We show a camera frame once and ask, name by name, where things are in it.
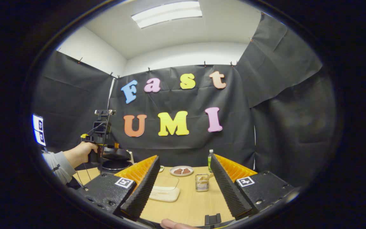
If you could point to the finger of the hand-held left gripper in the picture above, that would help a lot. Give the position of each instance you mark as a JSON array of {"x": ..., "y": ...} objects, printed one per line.
[{"x": 117, "y": 146}]

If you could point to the white round plate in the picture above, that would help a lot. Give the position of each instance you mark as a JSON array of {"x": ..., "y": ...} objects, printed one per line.
[{"x": 172, "y": 173}]

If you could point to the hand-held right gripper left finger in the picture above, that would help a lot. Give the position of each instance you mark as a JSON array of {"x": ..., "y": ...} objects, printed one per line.
[{"x": 141, "y": 190}]

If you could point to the ceiling light panel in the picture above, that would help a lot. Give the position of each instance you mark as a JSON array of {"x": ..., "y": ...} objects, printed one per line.
[{"x": 167, "y": 12}]

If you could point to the green drink bottle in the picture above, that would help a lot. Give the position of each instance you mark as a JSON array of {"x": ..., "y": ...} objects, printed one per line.
[{"x": 210, "y": 159}]

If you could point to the dark grey rice cooker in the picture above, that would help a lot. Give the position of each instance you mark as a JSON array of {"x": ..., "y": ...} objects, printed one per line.
[{"x": 116, "y": 166}]

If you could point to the black backdrop cloth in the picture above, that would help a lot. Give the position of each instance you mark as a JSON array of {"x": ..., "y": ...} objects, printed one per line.
[{"x": 183, "y": 149}]

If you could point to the clear plastic tray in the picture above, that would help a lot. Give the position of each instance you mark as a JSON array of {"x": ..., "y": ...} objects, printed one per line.
[{"x": 167, "y": 181}]

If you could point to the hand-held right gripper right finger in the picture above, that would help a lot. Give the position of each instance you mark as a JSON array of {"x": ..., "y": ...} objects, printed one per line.
[{"x": 226, "y": 190}]

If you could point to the brown meat piece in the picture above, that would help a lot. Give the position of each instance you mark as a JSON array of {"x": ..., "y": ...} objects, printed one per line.
[
  {"x": 178, "y": 171},
  {"x": 186, "y": 170}
]

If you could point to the white wall sign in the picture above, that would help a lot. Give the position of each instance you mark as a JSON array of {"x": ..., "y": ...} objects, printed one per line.
[{"x": 39, "y": 130}]

